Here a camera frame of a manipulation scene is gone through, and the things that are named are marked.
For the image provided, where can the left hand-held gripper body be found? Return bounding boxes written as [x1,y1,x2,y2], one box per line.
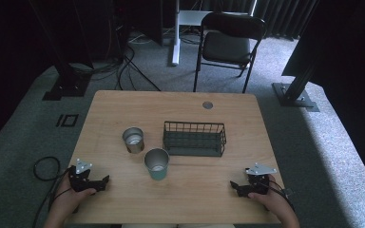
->
[67,159,94,194]

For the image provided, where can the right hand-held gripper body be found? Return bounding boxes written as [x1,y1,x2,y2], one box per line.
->
[245,162,278,195]

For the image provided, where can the silver metal cup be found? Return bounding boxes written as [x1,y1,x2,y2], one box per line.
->
[122,126,145,155]

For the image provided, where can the teal metal cup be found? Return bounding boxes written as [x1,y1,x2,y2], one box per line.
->
[144,147,170,181]

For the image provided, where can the black wire basket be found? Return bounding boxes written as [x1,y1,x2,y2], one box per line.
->
[162,121,227,158]

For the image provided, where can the person's left hand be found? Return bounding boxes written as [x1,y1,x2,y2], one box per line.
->
[56,177,98,212]

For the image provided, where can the person's right hand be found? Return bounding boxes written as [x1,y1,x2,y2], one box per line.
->
[248,174,291,214]

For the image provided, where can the black metal stand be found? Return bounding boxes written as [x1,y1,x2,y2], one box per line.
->
[271,61,320,113]
[28,0,95,102]

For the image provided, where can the black folding chair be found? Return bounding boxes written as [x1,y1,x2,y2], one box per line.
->
[192,11,267,94]

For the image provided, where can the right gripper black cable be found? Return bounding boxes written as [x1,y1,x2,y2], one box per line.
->
[259,180,296,213]

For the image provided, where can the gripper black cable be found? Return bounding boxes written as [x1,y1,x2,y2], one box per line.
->
[31,156,72,228]
[259,180,296,213]

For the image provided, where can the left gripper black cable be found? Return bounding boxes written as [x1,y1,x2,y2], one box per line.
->
[31,156,72,228]

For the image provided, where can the black floor cables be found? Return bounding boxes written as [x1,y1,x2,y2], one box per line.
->
[69,29,162,93]

